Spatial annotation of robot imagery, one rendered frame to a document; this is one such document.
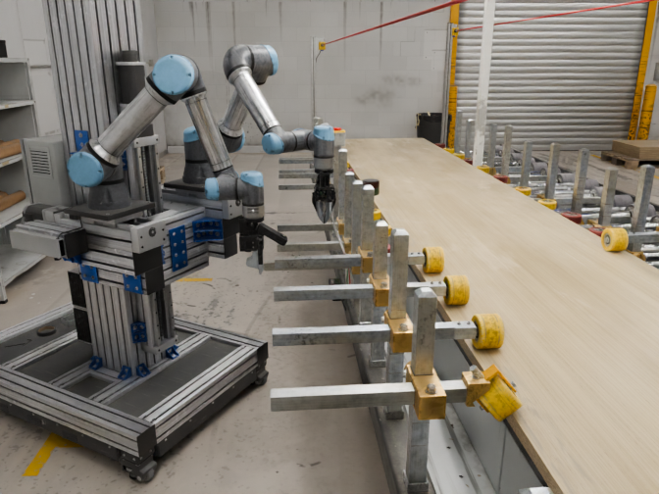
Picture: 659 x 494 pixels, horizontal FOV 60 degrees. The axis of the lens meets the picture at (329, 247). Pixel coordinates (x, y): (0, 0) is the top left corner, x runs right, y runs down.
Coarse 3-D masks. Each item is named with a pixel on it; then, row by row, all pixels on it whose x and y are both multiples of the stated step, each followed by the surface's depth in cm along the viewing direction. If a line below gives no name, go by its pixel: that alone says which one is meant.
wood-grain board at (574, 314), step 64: (384, 192) 288; (448, 192) 288; (512, 192) 288; (448, 256) 195; (512, 256) 195; (576, 256) 195; (448, 320) 150; (512, 320) 148; (576, 320) 148; (640, 320) 148; (576, 384) 118; (640, 384) 118; (576, 448) 99; (640, 448) 99
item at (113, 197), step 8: (104, 184) 200; (112, 184) 201; (120, 184) 203; (96, 192) 200; (104, 192) 200; (112, 192) 201; (120, 192) 203; (88, 200) 202; (96, 200) 200; (104, 200) 200; (112, 200) 201; (120, 200) 202; (128, 200) 206; (88, 208) 203; (96, 208) 201; (104, 208) 200; (112, 208) 201; (120, 208) 203
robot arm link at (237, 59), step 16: (240, 48) 214; (224, 64) 213; (240, 64) 211; (240, 80) 210; (240, 96) 211; (256, 96) 208; (256, 112) 206; (272, 112) 208; (272, 128) 204; (272, 144) 201; (288, 144) 205
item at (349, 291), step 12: (276, 288) 153; (288, 288) 153; (300, 288) 153; (312, 288) 153; (324, 288) 152; (336, 288) 152; (348, 288) 152; (360, 288) 153; (372, 288) 153; (408, 288) 154; (432, 288) 154; (444, 288) 154; (276, 300) 152; (288, 300) 152; (300, 300) 152
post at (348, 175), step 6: (348, 174) 223; (348, 180) 224; (348, 186) 224; (348, 192) 225; (348, 198) 226; (348, 204) 227; (348, 210) 227; (348, 216) 228; (348, 222) 229; (348, 228) 230; (348, 234) 231
